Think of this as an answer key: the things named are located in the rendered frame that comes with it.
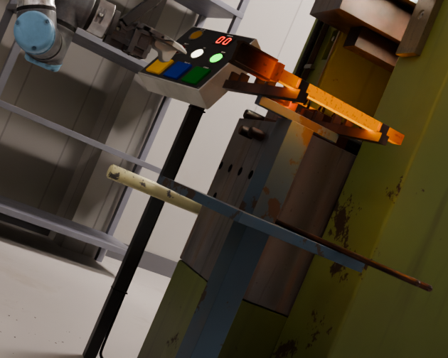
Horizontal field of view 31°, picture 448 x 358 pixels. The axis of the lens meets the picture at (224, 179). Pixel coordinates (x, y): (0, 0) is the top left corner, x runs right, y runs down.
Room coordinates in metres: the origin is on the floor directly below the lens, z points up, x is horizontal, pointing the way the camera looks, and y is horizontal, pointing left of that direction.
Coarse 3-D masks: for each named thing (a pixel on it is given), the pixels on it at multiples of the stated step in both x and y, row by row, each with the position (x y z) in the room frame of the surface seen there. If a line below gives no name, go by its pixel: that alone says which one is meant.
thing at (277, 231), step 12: (168, 180) 1.72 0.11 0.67; (180, 192) 1.65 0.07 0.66; (192, 192) 1.60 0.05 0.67; (204, 204) 1.54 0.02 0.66; (216, 204) 1.50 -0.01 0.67; (228, 204) 1.72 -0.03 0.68; (228, 216) 1.44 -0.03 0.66; (240, 216) 1.41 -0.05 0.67; (252, 216) 1.42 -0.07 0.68; (264, 228) 1.43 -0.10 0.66; (276, 228) 1.45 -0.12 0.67; (288, 240) 1.46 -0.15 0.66; (300, 240) 1.47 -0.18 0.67; (312, 252) 1.49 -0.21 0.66; (324, 252) 1.50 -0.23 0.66; (336, 252) 1.51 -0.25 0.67; (348, 264) 1.53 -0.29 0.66; (360, 264) 1.54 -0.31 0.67
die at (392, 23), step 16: (320, 0) 2.26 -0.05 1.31; (336, 0) 2.15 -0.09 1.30; (352, 0) 2.12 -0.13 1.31; (368, 0) 2.14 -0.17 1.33; (384, 0) 2.15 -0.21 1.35; (320, 16) 2.27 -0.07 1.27; (336, 16) 2.20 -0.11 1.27; (352, 16) 2.14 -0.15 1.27; (368, 16) 2.14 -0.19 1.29; (384, 16) 2.16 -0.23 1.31; (400, 16) 2.17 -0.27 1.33; (384, 32) 2.16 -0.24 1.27; (400, 32) 2.18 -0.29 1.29
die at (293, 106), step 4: (292, 104) 2.15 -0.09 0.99; (296, 104) 2.12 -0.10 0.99; (300, 104) 2.12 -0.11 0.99; (288, 108) 2.16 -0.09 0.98; (292, 108) 2.14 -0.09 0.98; (296, 108) 2.11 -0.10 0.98; (300, 108) 2.12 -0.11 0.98; (304, 108) 2.12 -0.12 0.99; (268, 112) 2.29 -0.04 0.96; (296, 112) 2.11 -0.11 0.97; (268, 116) 2.28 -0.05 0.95; (272, 116) 2.25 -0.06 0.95; (276, 116) 2.22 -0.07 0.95; (280, 116) 2.19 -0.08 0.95; (264, 120) 2.30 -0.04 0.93; (276, 120) 2.21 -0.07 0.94; (348, 148) 2.17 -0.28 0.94; (352, 152) 2.18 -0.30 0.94; (356, 152) 2.18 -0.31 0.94
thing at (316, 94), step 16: (240, 48) 1.42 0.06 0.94; (256, 48) 1.43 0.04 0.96; (240, 64) 1.42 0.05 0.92; (256, 64) 1.44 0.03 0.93; (272, 64) 1.46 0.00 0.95; (272, 80) 1.46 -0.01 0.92; (288, 80) 1.47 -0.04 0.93; (320, 96) 1.51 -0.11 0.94; (336, 112) 1.55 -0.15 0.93; (352, 112) 1.55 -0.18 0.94; (368, 128) 1.58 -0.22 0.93; (400, 144) 1.62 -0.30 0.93
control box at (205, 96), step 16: (192, 32) 2.79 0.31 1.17; (208, 32) 2.74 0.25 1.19; (192, 48) 2.70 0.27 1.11; (208, 48) 2.65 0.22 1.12; (224, 48) 2.61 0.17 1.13; (192, 64) 2.62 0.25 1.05; (208, 64) 2.58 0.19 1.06; (224, 64) 2.54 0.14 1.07; (144, 80) 2.73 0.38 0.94; (160, 80) 2.64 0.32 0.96; (176, 80) 2.58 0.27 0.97; (208, 80) 2.50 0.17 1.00; (224, 80) 2.54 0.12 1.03; (176, 96) 2.63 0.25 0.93; (192, 96) 2.54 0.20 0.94; (208, 96) 2.52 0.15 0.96
